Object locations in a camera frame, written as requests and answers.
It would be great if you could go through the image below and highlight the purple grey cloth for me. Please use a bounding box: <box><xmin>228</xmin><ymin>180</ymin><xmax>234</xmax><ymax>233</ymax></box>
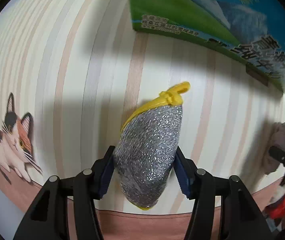
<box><xmin>262</xmin><ymin>122</ymin><xmax>285</xmax><ymax>175</ymax></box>

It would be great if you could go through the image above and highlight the silver scrubber with yellow handle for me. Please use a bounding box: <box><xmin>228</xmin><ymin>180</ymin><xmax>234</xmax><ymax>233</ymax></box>
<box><xmin>113</xmin><ymin>81</ymin><xmax>190</xmax><ymax>210</ymax></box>

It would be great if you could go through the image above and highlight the red and white item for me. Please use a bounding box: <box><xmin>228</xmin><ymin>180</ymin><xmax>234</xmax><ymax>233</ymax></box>
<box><xmin>263</xmin><ymin>176</ymin><xmax>285</xmax><ymax>231</ymax></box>

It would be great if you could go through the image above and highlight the cardboard box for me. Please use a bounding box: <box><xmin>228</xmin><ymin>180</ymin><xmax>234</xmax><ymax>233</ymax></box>
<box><xmin>130</xmin><ymin>0</ymin><xmax>285</xmax><ymax>93</ymax></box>

